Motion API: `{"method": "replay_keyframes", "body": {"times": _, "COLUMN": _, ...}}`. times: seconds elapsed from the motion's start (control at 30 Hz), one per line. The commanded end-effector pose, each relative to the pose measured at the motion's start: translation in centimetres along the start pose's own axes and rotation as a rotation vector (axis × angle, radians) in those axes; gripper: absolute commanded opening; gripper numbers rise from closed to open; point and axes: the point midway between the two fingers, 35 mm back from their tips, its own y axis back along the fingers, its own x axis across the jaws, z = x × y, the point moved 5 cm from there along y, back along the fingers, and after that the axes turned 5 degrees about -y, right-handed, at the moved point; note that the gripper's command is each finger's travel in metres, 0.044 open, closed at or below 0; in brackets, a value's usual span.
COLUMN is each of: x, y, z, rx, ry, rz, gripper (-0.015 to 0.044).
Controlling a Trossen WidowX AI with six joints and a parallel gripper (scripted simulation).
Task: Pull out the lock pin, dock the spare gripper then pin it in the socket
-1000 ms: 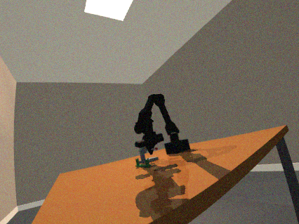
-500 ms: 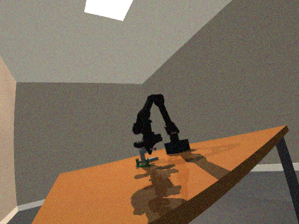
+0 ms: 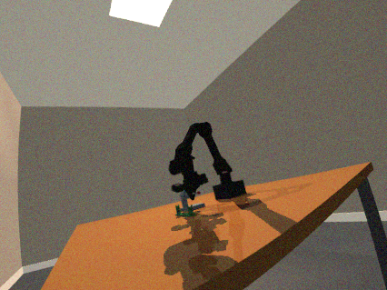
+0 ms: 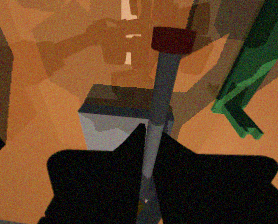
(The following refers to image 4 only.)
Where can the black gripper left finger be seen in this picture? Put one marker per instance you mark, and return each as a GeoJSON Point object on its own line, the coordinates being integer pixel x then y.
{"type": "Point", "coordinates": [93, 169]}

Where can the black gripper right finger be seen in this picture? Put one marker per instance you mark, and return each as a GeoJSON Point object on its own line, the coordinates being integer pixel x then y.
{"type": "Point", "coordinates": [178, 173]}

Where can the grey pin with dark red head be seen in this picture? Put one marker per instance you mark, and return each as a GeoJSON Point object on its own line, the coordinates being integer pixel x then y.
{"type": "Point", "coordinates": [171, 44]}

